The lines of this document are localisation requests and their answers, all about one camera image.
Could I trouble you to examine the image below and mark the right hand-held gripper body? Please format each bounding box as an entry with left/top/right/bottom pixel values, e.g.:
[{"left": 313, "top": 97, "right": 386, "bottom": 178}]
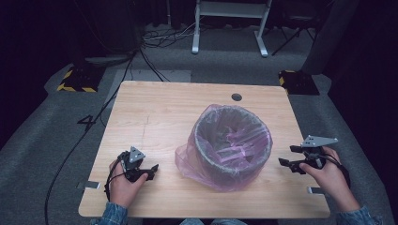
[{"left": 299, "top": 134, "right": 339, "bottom": 170}]

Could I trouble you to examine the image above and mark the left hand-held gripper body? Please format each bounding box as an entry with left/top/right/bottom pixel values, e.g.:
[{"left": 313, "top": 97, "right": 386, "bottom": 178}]
[{"left": 119, "top": 145, "right": 152, "bottom": 184}]

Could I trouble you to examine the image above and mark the purple plastic trash bag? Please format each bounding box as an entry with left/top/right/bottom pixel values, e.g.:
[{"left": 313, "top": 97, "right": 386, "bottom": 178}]
[{"left": 174, "top": 103, "right": 274, "bottom": 193}]

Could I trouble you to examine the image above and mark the person's left hand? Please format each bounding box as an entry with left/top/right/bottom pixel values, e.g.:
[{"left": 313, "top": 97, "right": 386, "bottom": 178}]
[{"left": 108, "top": 160, "right": 149, "bottom": 209}]

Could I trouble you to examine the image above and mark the person's right hand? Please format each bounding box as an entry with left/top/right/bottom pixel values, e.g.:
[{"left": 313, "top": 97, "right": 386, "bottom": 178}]
[{"left": 298, "top": 146, "right": 361, "bottom": 214}]

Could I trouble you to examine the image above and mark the grey tape tab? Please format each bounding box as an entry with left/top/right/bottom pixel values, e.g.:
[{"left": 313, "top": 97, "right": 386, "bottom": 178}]
[
  {"left": 76, "top": 180, "right": 101, "bottom": 190},
  {"left": 307, "top": 186, "right": 325, "bottom": 196}
]

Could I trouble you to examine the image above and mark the yellow black striped base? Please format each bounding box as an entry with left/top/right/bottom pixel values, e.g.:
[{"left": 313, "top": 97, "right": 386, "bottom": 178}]
[
  {"left": 56, "top": 66, "right": 106, "bottom": 94},
  {"left": 278, "top": 69, "right": 321, "bottom": 97}
]

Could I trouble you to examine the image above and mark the person's left leg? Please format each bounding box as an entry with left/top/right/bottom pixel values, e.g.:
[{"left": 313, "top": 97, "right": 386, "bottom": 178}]
[{"left": 180, "top": 218, "right": 207, "bottom": 225}]

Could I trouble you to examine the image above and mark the person's leg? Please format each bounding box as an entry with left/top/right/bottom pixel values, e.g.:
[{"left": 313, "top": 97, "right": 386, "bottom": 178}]
[
  {"left": 212, "top": 218, "right": 248, "bottom": 225},
  {"left": 180, "top": 218, "right": 207, "bottom": 225}
]

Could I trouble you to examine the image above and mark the person's right leg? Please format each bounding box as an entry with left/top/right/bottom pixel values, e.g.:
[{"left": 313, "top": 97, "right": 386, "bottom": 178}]
[{"left": 212, "top": 218, "right": 248, "bottom": 225}]

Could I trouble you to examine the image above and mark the grey curtain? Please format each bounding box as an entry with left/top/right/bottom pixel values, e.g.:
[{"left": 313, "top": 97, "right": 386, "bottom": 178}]
[{"left": 300, "top": 0, "right": 361, "bottom": 76}]

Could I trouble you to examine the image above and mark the black tripod stand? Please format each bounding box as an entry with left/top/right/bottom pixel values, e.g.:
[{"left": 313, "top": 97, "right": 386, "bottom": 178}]
[{"left": 270, "top": 12, "right": 317, "bottom": 57}]

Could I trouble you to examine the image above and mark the right hand-held gripper cable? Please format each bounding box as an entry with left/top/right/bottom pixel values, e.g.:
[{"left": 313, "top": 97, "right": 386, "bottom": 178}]
[{"left": 323, "top": 153, "right": 352, "bottom": 189}]

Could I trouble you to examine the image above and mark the long black floor cable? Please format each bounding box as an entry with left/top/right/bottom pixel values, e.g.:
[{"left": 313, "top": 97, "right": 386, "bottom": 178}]
[{"left": 44, "top": 50, "right": 140, "bottom": 225}]

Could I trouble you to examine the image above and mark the bundle of floor cables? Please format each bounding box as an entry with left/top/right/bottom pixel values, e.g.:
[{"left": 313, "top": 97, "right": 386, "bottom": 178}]
[{"left": 141, "top": 15, "right": 201, "bottom": 50}]

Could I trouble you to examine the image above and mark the white metal desk frame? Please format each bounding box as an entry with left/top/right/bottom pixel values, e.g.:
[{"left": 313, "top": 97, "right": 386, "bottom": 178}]
[{"left": 191, "top": 0, "right": 274, "bottom": 58}]

